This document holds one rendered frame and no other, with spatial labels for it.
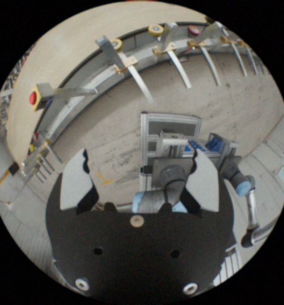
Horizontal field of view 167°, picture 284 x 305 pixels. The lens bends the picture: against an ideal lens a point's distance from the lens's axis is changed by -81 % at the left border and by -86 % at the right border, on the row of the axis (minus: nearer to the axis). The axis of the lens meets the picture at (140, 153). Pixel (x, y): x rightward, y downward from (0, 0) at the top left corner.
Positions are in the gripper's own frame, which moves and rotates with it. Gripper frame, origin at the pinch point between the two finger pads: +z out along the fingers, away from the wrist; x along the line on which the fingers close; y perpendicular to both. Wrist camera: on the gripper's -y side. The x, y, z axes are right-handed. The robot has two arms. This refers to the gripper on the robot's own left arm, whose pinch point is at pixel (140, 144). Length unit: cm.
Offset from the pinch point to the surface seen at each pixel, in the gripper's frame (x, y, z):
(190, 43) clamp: 30, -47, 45
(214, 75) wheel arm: 47, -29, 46
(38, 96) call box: -30.2, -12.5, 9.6
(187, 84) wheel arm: 27, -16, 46
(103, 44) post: -10.3, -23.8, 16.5
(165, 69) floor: 34, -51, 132
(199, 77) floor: 87, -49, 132
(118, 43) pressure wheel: -11, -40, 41
